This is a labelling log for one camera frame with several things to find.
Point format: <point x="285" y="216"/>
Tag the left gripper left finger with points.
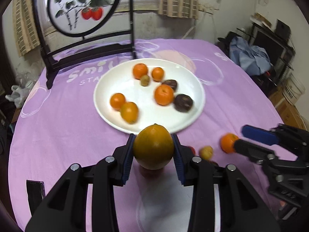
<point x="64" y="207"/>

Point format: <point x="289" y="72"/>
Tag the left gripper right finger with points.
<point x="223" y="199"/>

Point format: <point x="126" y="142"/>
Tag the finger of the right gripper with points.
<point x="260" y="135"/>
<point x="255" y="153"/>

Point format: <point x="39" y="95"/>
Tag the orange tangerine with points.
<point x="227" y="143"/>
<point x="139" y="70"/>

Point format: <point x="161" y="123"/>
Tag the small yellow longan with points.
<point x="206" y="153"/>

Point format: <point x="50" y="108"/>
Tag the dark passion fruit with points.
<point x="183" y="103"/>
<point x="172" y="83"/>

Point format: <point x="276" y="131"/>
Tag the dark red plum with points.
<point x="150" y="169"/>

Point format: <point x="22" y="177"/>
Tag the large green-orange citrus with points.
<point x="155" y="144"/>

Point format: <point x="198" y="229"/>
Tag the large orange fruit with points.
<point x="164" y="95"/>

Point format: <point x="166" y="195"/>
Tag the small orange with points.
<point x="117" y="100"/>
<point x="158" y="74"/>

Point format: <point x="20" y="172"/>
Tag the yellow-green longan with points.
<point x="144" y="80"/>

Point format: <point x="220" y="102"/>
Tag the yellow-orange citrus fruit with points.
<point x="129" y="112"/>

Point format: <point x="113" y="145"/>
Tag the cardboard box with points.
<point x="288" y="113"/>

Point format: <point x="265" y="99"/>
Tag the black phone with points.
<point x="36" y="194"/>

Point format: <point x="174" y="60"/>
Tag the blue cloth pile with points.
<point x="253" y="60"/>

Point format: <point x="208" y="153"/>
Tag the black television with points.
<point x="280" y="53"/>

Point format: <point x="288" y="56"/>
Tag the purple printed tablecloth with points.
<point x="60" y="126"/>

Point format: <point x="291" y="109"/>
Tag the white plastic bag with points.
<point x="19" y="94"/>

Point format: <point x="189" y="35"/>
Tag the white oval plate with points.
<point x="120" y="79"/>

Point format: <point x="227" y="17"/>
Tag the left checkered curtain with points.
<point x="25" y="33"/>

